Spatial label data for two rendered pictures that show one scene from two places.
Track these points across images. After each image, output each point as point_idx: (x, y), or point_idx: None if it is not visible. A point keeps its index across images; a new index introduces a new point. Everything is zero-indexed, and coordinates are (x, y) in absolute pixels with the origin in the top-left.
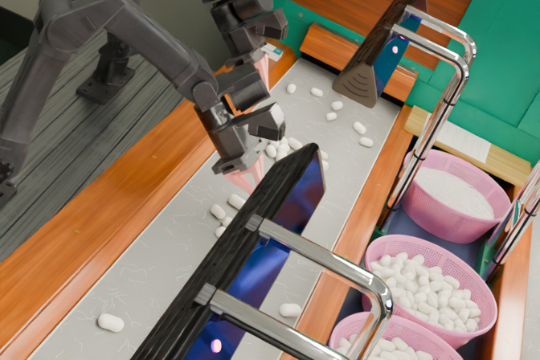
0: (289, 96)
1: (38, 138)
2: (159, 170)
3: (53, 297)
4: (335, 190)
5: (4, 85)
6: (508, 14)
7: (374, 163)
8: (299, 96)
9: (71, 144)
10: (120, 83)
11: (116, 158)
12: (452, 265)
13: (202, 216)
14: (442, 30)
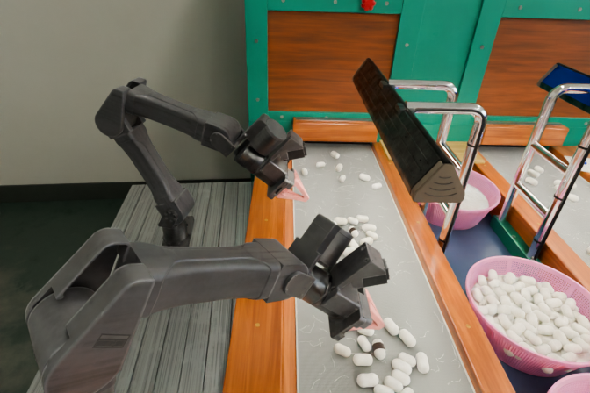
0: (306, 178)
1: (142, 347)
2: (270, 341)
3: None
4: (393, 245)
5: None
6: (421, 53)
7: (393, 200)
8: (312, 174)
9: (175, 332)
10: (187, 238)
11: (218, 321)
12: (518, 266)
13: (332, 366)
14: (425, 87)
